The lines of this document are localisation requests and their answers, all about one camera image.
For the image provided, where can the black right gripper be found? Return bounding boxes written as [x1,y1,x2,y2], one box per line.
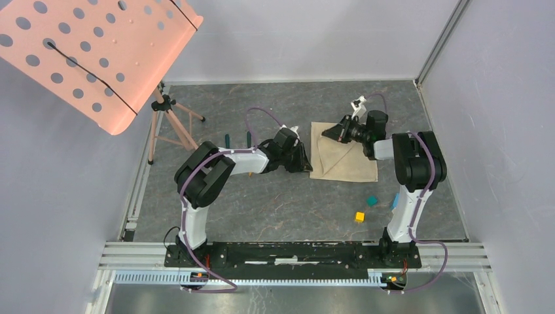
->
[323,114,370,144]

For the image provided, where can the pink perforated music stand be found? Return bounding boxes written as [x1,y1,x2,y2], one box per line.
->
[0,0,207,166]

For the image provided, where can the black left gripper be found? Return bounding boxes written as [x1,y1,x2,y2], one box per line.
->
[280,143,313,174]

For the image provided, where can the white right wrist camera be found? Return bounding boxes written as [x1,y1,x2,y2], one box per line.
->
[351,96,367,121]

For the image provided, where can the yellow cube block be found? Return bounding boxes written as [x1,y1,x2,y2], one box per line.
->
[354,211,365,223]

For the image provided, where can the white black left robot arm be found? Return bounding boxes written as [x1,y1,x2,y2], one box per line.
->
[174,126,313,267]

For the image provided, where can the aluminium frame rails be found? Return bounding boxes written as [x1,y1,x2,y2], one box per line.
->
[85,0,504,314]

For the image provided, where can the beige cloth napkin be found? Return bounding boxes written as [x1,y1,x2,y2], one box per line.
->
[310,122,378,183]

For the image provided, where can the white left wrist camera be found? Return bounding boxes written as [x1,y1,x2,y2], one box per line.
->
[281,124,300,138]

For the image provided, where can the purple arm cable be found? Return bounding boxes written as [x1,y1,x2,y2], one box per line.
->
[366,92,448,296]
[178,107,287,294]

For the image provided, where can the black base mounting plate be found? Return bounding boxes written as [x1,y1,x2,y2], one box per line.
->
[164,241,422,281]

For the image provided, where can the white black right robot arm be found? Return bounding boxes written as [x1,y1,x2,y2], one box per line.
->
[322,110,447,267]

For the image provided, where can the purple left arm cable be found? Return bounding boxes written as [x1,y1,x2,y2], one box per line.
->
[178,107,287,294]

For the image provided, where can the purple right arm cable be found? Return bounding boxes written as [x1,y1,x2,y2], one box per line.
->
[366,92,448,296]

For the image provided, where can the teal cube block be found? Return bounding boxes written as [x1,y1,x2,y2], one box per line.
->
[366,196,378,207]

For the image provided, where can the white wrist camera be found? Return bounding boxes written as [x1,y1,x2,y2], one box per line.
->
[281,124,300,138]
[351,96,367,121]

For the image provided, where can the blue triangular block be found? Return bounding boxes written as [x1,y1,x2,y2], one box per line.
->
[390,193,399,211]

